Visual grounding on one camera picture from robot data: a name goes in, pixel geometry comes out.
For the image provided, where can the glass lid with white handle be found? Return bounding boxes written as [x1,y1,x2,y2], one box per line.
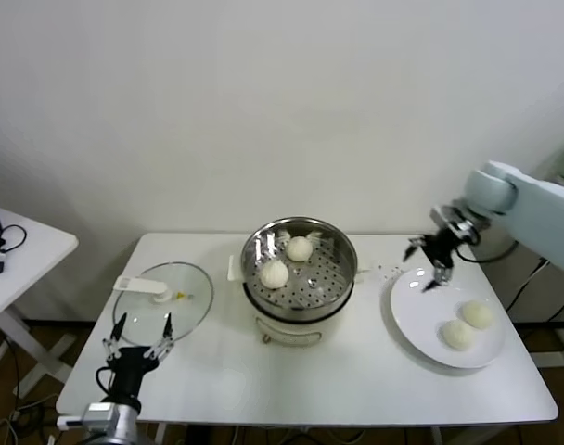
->
[112,261,214,347]

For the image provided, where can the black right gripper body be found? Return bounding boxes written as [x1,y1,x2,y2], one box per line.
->
[424,226,463,271]

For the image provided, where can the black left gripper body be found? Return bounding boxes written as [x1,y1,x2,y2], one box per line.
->
[106,346,161,404]

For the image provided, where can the black floor cable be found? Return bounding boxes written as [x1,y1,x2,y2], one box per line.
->
[1,336,22,400]

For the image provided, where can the white folding side table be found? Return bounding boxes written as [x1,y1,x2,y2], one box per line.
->
[0,206,79,402]

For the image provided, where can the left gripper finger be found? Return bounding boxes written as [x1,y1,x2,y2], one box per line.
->
[145,312,174,359]
[101,312,128,361]

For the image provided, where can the scattered dark crumbs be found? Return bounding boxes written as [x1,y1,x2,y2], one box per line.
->
[377,263,404,282]

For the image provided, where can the white round plate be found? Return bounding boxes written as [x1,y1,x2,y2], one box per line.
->
[388,266,508,370]

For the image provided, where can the black looped cable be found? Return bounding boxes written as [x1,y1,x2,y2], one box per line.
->
[0,225,28,256]

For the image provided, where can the stainless steel steamer basket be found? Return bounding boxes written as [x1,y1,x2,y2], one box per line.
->
[239,216,358,324]

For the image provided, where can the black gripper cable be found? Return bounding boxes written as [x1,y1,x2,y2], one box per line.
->
[95,364,117,395]
[455,240,519,264]

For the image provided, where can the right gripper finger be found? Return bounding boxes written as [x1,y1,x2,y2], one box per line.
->
[420,265,453,293]
[402,235,429,263]

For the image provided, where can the white steamed baozi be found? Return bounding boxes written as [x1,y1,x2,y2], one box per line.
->
[440,319,476,352]
[259,259,290,290]
[285,235,315,263]
[460,299,495,330]

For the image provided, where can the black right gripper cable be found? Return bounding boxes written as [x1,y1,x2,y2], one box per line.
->
[455,240,519,264]

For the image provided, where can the white electric cooker pot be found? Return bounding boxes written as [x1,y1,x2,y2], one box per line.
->
[225,245,372,349]

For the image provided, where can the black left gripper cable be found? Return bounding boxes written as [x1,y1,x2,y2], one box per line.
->
[95,364,117,395]

